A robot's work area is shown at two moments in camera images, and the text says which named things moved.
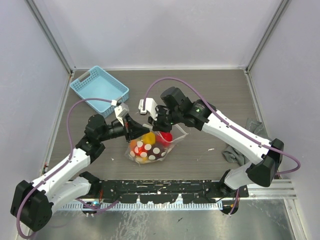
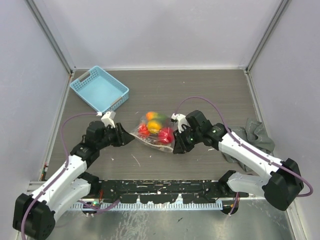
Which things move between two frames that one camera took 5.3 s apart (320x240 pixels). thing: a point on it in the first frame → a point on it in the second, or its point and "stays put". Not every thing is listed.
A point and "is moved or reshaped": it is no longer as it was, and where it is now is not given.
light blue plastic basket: (97, 83) stays put
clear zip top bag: (153, 146) is moved or reshaped
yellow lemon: (149, 138) is moved or reshaped
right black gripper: (157, 124) → (179, 147)
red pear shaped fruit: (140, 149) is moved or reshaped
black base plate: (162, 191) stays put
